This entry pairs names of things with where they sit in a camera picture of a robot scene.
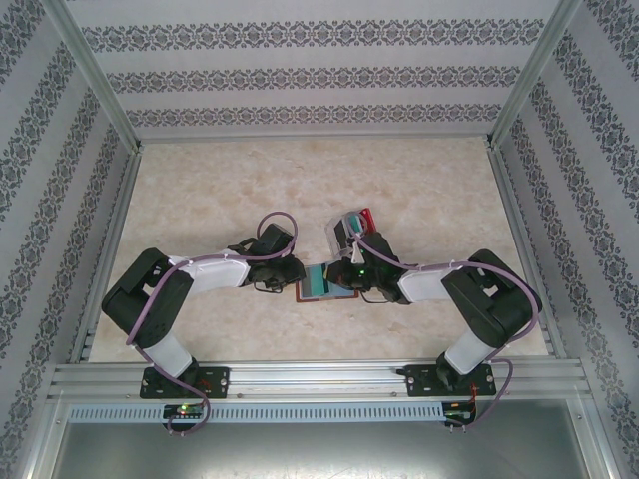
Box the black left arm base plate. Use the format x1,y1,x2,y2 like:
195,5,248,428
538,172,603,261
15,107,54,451
139,365,232,400

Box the right controller board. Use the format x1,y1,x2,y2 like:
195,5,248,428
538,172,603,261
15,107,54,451
445,398,478,426

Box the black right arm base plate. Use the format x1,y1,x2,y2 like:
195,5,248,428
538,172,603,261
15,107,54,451
404,362,498,399

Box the aluminium side rail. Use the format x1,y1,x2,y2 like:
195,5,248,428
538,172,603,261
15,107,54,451
486,144,568,359
69,149,144,364

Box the aluminium frame post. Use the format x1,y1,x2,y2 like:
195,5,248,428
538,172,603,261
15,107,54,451
42,0,146,154
486,0,583,151

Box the left controller board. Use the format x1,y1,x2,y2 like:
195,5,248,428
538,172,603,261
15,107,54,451
163,402,205,420

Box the metal sheet panel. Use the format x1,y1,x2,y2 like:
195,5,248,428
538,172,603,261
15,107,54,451
29,421,615,479

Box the brown leather card holder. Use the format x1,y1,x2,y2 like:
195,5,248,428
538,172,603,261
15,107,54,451
295,262,360,304

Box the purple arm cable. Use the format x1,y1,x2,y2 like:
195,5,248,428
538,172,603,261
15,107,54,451
343,212,543,431
125,212,301,438

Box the controller board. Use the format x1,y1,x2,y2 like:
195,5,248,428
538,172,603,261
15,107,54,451
445,398,478,426
163,402,205,420

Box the aluminium mounting rail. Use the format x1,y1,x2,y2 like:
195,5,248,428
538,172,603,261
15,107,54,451
47,361,585,400

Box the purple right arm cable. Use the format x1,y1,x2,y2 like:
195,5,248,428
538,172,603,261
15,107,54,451
343,212,543,431

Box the teal card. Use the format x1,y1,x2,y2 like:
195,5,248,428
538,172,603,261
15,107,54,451
303,265,333,298

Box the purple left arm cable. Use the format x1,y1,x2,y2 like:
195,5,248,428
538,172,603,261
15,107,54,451
125,212,301,438

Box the slotted grey cable duct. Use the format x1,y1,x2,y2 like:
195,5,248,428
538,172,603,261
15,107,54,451
67,401,445,424

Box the clear acrylic card box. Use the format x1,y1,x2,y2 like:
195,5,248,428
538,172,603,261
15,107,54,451
323,207,378,260

